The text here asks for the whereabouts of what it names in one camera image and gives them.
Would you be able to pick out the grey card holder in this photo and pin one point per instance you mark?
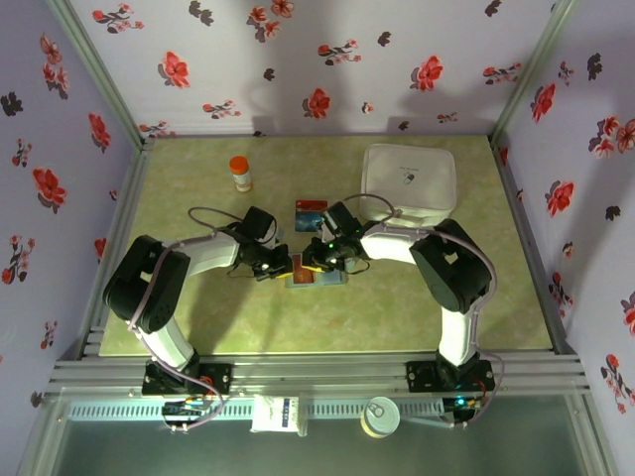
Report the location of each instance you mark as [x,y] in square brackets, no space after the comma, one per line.
[333,281]

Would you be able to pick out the blue red card packet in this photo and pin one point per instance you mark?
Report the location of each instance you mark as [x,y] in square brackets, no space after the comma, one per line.
[305,222]

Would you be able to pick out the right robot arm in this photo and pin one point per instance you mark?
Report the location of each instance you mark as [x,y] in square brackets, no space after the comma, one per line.
[446,268]

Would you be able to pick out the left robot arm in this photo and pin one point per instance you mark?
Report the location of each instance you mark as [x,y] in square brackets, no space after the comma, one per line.
[144,285]

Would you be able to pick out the orange-capped pill bottle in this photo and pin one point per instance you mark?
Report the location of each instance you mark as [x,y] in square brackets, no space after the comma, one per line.
[240,166]

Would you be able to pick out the white square container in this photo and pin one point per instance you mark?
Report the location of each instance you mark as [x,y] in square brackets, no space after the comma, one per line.
[412,173]

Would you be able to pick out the tin can with pull tab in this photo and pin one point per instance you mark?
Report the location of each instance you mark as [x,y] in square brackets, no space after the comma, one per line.
[379,416]

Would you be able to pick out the white left camera bracket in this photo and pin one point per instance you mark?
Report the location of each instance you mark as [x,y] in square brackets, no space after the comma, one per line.
[280,233]

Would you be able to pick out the white camera bracket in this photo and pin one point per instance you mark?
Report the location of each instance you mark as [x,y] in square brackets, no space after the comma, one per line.
[324,228]
[280,233]

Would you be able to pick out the white right camera bracket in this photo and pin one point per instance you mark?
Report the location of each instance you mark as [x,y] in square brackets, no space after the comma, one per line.
[324,228]

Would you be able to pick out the aluminium long frame rail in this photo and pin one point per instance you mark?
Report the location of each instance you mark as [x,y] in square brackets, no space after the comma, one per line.
[322,369]

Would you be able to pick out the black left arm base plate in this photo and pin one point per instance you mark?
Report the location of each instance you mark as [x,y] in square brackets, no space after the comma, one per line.
[218,377]

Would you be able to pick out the aluminium side frame rail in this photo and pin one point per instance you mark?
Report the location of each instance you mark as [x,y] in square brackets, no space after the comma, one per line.
[527,223]
[128,208]

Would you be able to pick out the white box on rail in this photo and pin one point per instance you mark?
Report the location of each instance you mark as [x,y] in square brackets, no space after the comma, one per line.
[268,414]

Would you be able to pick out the grey metal bracket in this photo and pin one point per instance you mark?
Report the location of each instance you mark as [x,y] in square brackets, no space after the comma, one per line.
[302,416]

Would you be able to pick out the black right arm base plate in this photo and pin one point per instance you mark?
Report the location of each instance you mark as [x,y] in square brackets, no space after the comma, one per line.
[421,374]

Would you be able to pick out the aluminium corner post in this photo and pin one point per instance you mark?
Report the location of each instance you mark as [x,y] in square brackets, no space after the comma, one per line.
[99,74]
[530,74]

